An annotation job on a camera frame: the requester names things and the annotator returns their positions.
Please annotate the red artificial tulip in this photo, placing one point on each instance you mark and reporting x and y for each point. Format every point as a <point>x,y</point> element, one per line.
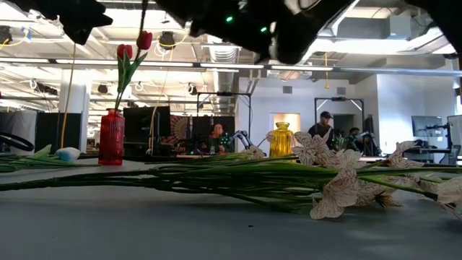
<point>124,51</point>
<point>144,39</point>

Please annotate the white artificial flower bunch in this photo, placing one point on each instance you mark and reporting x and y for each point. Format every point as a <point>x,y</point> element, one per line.
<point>339,195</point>

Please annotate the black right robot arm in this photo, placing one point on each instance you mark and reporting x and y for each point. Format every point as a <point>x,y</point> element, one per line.
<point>299,43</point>

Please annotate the black background robot arm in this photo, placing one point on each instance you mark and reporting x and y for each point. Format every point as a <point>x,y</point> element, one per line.
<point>242,136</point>

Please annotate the red ribbed glass vase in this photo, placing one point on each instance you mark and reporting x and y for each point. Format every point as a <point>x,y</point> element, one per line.
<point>112,141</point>

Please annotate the yellow glass vase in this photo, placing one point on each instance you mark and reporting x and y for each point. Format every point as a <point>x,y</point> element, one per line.
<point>281,142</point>

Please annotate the white building column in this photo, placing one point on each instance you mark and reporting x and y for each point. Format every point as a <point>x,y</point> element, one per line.
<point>79,94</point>

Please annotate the seated person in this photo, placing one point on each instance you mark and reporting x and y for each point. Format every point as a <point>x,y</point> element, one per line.
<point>218,135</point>

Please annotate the black partition panel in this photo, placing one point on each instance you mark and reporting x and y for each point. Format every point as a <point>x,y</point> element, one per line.
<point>54,131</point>

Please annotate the mandala pattern tapestry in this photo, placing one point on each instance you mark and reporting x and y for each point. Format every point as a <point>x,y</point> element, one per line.
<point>180,128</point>

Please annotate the blue white artificial tulip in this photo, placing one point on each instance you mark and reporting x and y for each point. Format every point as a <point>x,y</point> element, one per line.
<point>68,154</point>

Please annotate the person with cap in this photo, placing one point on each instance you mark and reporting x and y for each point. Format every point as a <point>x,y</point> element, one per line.
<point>323,126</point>

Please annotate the black computer monitor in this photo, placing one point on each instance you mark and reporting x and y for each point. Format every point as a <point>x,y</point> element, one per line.
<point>426,125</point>

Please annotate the grey computer monitor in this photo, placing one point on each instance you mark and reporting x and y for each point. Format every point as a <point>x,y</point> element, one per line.
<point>455,130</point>

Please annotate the silver ventilation duct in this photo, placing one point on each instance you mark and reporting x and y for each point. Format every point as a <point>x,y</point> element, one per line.
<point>224,57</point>

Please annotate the long ceiling light rail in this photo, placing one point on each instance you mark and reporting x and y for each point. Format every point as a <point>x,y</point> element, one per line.
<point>231,66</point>

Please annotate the black metal frame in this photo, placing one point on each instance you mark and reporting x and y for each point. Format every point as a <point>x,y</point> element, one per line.
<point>339,98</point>
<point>223,94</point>

